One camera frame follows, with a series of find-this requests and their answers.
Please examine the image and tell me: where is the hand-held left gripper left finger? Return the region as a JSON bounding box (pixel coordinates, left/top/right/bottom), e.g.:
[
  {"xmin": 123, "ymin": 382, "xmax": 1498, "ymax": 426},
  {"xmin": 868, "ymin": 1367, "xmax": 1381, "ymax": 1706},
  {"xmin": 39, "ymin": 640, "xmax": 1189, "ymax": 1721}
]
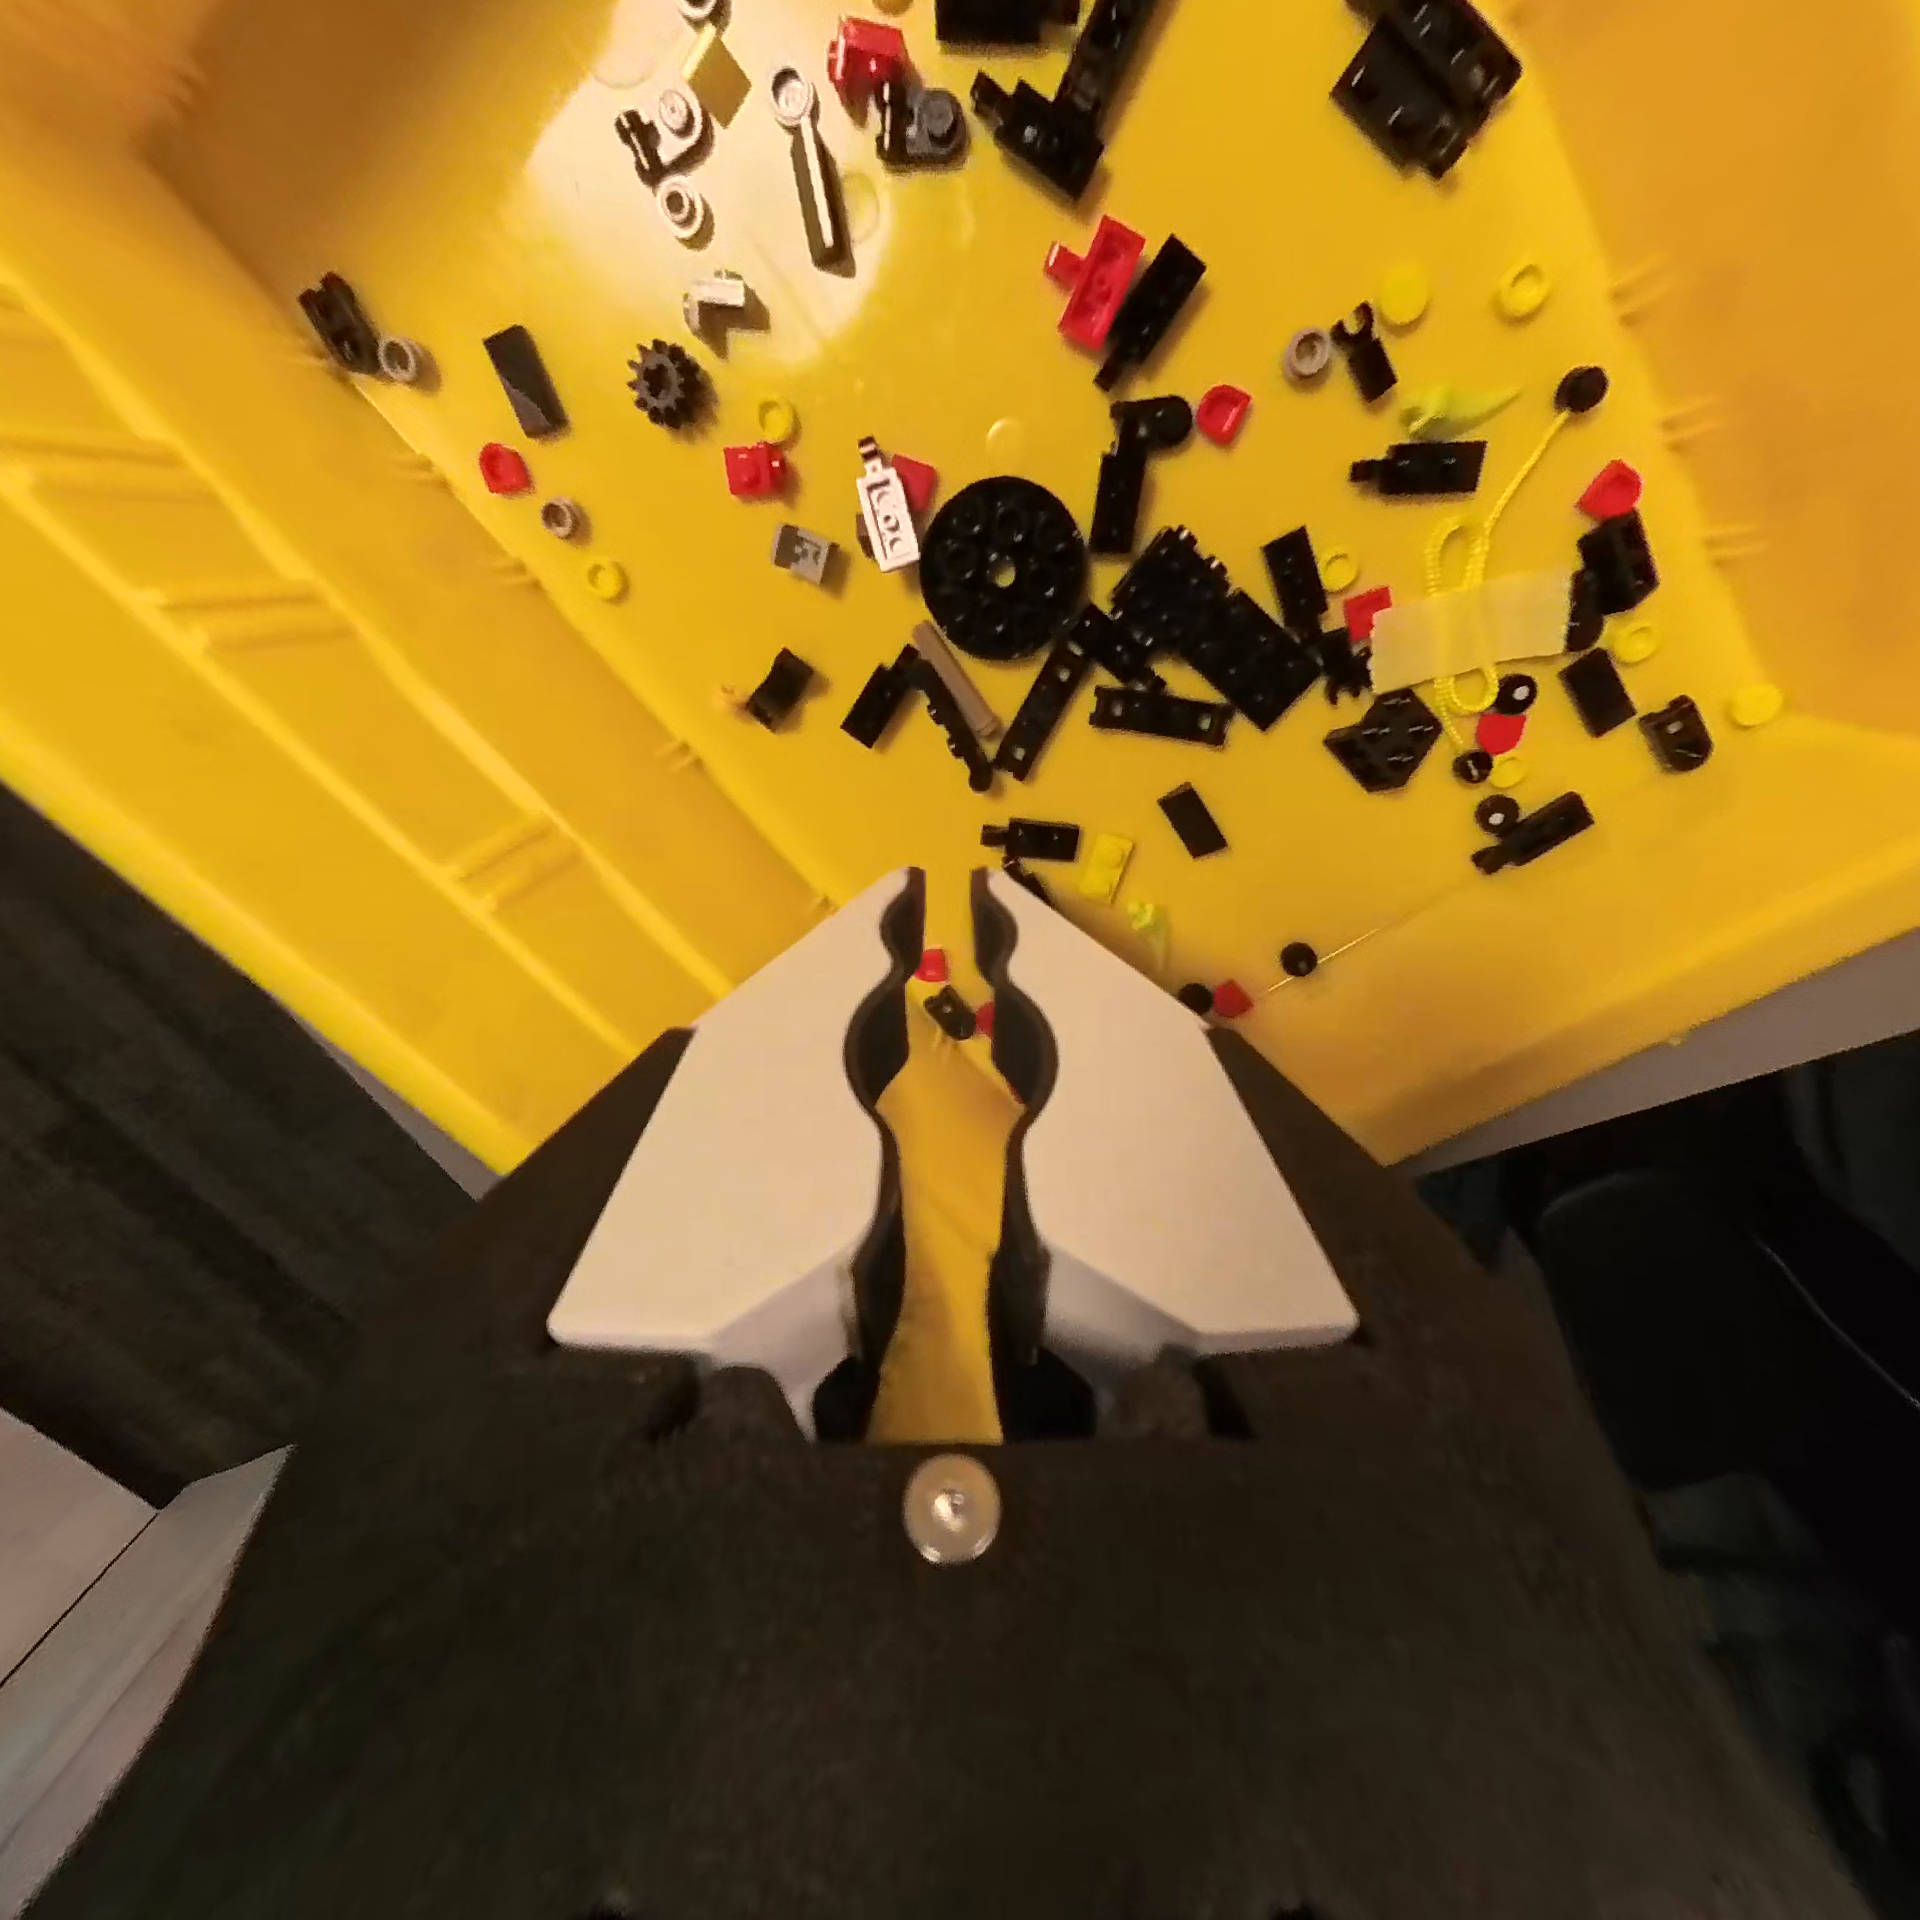
[{"xmin": 544, "ymin": 864, "xmax": 927, "ymax": 1444}]

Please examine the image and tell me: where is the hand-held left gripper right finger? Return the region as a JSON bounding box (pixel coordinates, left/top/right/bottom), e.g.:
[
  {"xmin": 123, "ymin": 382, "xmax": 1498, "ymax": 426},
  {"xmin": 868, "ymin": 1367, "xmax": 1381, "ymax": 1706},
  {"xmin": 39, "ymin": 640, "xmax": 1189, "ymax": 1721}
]
[{"xmin": 968, "ymin": 864, "xmax": 1362, "ymax": 1432}]

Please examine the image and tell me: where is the pile of lego bricks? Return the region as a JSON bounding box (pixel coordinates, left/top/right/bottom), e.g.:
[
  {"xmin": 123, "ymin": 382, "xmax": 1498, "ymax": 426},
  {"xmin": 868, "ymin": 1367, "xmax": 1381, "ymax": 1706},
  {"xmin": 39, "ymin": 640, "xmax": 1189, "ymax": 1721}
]
[{"xmin": 295, "ymin": 0, "xmax": 1787, "ymax": 1052}]

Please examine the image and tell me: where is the yellow plastic bin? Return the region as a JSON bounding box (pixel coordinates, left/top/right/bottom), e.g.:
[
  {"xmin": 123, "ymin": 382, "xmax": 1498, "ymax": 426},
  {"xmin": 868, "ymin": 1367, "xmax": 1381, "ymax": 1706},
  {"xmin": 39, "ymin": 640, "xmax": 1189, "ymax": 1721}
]
[{"xmin": 0, "ymin": 0, "xmax": 1920, "ymax": 1173}]

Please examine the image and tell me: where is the black round lego plate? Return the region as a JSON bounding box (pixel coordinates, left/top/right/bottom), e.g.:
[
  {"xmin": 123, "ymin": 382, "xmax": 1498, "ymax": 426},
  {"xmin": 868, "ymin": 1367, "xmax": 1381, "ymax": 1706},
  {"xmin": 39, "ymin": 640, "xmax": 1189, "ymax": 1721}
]
[{"xmin": 919, "ymin": 476, "xmax": 1087, "ymax": 663}]

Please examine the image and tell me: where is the black lego gear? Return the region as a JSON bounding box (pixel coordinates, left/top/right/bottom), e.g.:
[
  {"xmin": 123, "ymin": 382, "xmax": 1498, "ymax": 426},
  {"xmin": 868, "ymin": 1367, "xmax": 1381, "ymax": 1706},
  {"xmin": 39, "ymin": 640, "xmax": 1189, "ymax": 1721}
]
[{"xmin": 627, "ymin": 335, "xmax": 719, "ymax": 431}]

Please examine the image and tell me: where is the white tape strip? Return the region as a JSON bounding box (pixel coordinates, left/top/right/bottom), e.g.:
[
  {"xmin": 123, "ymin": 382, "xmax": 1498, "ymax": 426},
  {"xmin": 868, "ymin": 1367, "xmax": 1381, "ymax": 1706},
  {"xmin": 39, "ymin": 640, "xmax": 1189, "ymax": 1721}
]
[{"xmin": 1372, "ymin": 568, "xmax": 1576, "ymax": 694}]

